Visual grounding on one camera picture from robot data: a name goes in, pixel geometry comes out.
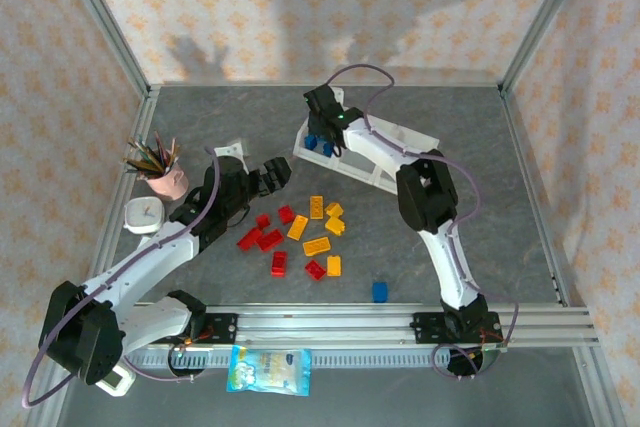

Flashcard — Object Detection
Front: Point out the blue snack bag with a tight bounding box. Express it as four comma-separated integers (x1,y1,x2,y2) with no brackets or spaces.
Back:
225,345,313,398

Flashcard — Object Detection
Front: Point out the aluminium frame leg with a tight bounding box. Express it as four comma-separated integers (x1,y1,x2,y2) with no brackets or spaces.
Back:
23,386,57,427
572,346,619,427

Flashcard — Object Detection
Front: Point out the pink cup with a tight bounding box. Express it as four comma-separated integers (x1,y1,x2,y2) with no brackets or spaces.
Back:
142,161,190,202

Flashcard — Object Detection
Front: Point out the grey slotted cable duct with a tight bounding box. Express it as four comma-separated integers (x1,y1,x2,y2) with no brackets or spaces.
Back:
122,348,494,371

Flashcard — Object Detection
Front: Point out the aluminium frame post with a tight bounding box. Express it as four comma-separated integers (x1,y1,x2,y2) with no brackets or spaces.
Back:
498,0,599,98
52,0,154,98

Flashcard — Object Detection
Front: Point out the white three-compartment bin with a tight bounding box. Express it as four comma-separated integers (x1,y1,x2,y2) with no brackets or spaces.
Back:
291,111,441,197

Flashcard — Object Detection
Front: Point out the bundle of coloured pencils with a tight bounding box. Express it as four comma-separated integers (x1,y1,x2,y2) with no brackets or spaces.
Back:
122,130,181,181

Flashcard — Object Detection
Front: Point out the aluminium frame rail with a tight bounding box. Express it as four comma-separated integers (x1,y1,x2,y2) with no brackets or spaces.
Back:
498,86,587,309
78,86,162,309
148,79,505,93

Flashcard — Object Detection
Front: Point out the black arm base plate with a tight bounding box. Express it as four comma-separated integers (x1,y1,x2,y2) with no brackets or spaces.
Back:
189,312,239,346
410,311,502,346

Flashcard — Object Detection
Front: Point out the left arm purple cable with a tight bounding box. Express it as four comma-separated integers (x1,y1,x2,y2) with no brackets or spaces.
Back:
20,146,224,409

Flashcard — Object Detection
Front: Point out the white digital timer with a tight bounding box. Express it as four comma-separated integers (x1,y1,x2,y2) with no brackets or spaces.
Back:
94,364,136,399

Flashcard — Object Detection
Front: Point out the wide aluminium mounting rail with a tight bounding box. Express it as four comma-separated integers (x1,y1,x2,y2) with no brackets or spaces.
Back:
119,302,600,348

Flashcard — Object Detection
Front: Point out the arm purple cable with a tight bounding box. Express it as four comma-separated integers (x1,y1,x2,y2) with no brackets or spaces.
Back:
324,63,521,381
20,146,224,409

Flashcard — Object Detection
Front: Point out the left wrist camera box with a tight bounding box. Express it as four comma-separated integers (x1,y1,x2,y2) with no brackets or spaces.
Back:
212,143,250,171

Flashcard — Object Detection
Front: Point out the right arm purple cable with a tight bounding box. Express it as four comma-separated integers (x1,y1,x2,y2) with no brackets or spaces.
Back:
324,63,521,381

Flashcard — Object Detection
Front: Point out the white analogue clock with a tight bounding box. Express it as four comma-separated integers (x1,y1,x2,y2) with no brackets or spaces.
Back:
123,195,167,236

